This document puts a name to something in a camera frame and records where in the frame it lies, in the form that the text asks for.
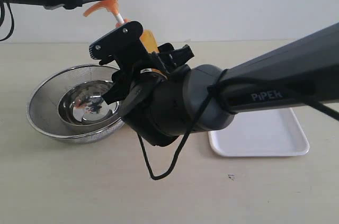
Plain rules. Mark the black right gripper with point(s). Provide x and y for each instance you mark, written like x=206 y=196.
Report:
x=153 y=107

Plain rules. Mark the orange pump soap bottle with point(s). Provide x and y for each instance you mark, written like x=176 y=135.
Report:
x=147 y=38

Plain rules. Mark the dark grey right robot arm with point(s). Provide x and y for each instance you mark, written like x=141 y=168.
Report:
x=304 y=72

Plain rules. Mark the small stainless steel bowl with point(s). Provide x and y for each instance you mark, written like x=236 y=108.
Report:
x=84 y=105

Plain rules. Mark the steel mesh colander bowl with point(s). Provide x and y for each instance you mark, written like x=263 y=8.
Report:
x=42 y=109

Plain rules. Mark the white rectangular plastic tray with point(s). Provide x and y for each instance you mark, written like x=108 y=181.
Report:
x=269 y=133

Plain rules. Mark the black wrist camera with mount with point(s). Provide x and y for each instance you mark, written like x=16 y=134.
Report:
x=121 y=45

